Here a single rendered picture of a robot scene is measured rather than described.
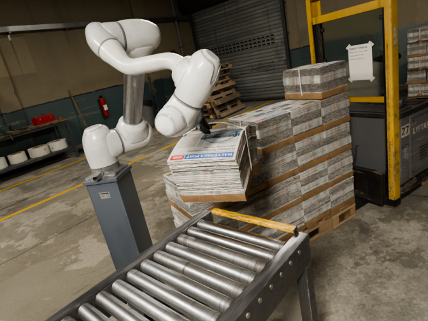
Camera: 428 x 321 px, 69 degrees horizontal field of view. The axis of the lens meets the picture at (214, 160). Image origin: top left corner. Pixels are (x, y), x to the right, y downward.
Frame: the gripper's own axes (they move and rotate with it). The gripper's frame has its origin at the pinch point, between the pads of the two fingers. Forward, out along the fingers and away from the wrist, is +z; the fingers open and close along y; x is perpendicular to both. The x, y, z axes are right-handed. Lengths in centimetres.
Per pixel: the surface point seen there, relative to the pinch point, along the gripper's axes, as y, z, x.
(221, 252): 52, -29, 7
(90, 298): 55, -57, -33
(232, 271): 53, -38, 14
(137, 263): 53, -38, -25
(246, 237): 51, -18, 14
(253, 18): -160, 811, -136
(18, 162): 95, 319, -556
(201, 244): 52, -24, -3
